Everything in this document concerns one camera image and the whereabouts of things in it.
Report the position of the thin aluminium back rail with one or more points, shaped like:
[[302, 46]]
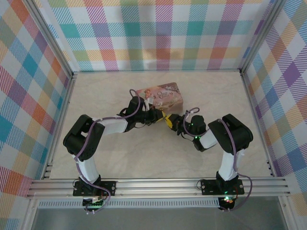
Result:
[[156, 71]]

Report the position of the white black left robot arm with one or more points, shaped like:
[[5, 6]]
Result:
[[112, 124]]

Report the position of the pink illustrated tin box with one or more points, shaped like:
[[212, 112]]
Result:
[[168, 95]]

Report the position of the aluminium frame post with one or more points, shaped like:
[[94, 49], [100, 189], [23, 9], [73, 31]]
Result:
[[48, 36], [261, 31]]

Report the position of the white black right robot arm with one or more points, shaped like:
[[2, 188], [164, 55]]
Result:
[[235, 134]]

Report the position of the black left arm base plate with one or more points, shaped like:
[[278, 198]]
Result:
[[110, 187]]

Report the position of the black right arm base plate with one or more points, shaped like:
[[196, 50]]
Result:
[[208, 185]]

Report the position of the wide aluminium base rail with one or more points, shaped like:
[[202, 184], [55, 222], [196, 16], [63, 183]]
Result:
[[156, 188]]

